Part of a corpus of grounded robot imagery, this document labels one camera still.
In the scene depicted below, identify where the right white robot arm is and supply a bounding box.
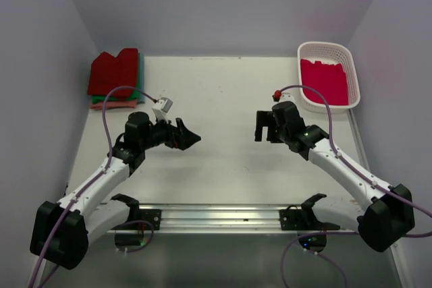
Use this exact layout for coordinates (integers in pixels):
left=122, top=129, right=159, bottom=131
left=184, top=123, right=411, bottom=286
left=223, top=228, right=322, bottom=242
left=254, top=101, right=415, bottom=252

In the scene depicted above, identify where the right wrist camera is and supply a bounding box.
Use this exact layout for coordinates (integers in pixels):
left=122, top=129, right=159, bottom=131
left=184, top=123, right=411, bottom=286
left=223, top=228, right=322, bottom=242
left=272, top=90, right=296, bottom=103

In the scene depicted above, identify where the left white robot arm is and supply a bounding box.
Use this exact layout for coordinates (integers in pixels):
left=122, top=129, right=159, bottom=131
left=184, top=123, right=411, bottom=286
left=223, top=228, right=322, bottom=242
left=30, top=112, right=201, bottom=270

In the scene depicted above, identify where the salmon folded shirt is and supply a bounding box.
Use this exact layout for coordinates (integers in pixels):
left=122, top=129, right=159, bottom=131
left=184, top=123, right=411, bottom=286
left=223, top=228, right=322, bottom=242
left=90, top=99, right=138, bottom=111

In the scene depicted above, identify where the blue folded shirt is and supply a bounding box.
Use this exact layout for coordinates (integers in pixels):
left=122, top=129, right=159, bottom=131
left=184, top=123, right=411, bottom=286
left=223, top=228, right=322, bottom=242
left=138, top=53, right=146, bottom=104

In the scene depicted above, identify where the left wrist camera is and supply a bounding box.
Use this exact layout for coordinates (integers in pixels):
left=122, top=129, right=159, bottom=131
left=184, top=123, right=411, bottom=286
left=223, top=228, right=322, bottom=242
left=152, top=97, right=173, bottom=122

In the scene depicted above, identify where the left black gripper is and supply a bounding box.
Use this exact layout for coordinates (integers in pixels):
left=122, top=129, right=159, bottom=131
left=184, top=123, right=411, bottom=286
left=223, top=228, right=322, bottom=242
left=140, top=113, right=200, bottom=150

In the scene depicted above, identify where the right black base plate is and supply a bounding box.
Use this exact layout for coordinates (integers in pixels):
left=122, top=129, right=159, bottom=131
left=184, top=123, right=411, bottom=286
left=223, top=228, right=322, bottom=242
left=279, top=208, right=323, bottom=231

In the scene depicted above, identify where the aluminium mounting rail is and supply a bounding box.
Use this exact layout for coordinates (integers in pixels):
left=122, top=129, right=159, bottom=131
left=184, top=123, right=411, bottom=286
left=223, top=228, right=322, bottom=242
left=107, top=203, right=358, bottom=233

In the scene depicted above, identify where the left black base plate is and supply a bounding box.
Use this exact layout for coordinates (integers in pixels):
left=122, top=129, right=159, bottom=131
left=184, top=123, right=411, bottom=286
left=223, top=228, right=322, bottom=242
left=138, top=208, right=162, bottom=231

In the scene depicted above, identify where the pink red t shirt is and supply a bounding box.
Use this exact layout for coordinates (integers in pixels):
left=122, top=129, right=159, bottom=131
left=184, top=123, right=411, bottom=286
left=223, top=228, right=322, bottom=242
left=300, top=59, right=349, bottom=106

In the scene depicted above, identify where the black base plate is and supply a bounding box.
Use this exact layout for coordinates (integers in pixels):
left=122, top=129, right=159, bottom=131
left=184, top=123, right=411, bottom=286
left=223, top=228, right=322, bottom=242
left=279, top=208, right=323, bottom=231
left=138, top=208, right=162, bottom=231

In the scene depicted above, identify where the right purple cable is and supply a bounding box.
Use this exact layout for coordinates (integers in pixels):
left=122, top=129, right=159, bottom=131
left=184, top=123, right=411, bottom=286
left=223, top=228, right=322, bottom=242
left=278, top=85, right=432, bottom=288

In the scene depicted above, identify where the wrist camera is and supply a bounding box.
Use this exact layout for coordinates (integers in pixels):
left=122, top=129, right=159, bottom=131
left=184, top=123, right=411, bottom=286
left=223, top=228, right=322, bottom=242
left=152, top=97, right=173, bottom=122
left=272, top=90, right=296, bottom=103

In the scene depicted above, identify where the white plastic basket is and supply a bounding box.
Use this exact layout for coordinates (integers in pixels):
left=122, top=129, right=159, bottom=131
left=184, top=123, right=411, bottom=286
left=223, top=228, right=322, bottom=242
left=297, top=41, right=360, bottom=113

